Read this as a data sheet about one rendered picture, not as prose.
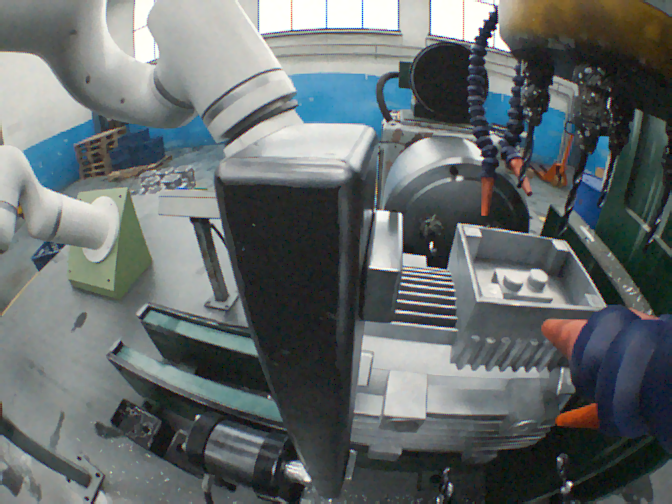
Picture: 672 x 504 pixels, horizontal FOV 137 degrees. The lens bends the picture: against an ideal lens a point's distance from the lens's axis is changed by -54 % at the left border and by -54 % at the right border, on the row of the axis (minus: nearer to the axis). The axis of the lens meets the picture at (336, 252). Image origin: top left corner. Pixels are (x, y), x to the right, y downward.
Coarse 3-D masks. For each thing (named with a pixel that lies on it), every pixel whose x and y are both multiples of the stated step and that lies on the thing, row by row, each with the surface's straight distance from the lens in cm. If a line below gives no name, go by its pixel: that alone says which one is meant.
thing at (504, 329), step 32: (480, 256) 28; (512, 256) 29; (544, 256) 31; (480, 288) 19; (512, 288) 23; (544, 288) 26; (576, 288) 28; (480, 320) 20; (512, 320) 20; (544, 320) 22; (480, 352) 22; (512, 352) 23; (544, 352) 25
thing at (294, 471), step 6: (288, 462) 24; (294, 462) 24; (300, 462) 25; (288, 468) 24; (294, 468) 24; (300, 468) 24; (288, 474) 24; (294, 474) 24; (300, 474) 24; (306, 474) 24; (288, 480) 25; (294, 480) 25; (300, 480) 24
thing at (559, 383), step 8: (368, 352) 21; (368, 360) 21; (360, 368) 21; (368, 368) 21; (560, 368) 26; (568, 368) 26; (360, 376) 21; (368, 376) 21; (552, 376) 27; (560, 376) 26; (568, 376) 26; (360, 384) 21; (368, 384) 21; (552, 384) 27; (560, 384) 26; (568, 384) 27; (552, 392) 27; (560, 392) 26; (568, 392) 27
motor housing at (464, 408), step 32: (416, 288) 24; (448, 288) 25; (416, 320) 22; (448, 320) 22; (384, 352) 22; (416, 352) 23; (448, 352) 23; (384, 384) 23; (448, 384) 24; (480, 384) 24; (544, 384) 27; (448, 416) 23; (480, 416) 24; (416, 448) 29; (448, 448) 29; (480, 448) 30; (512, 448) 33
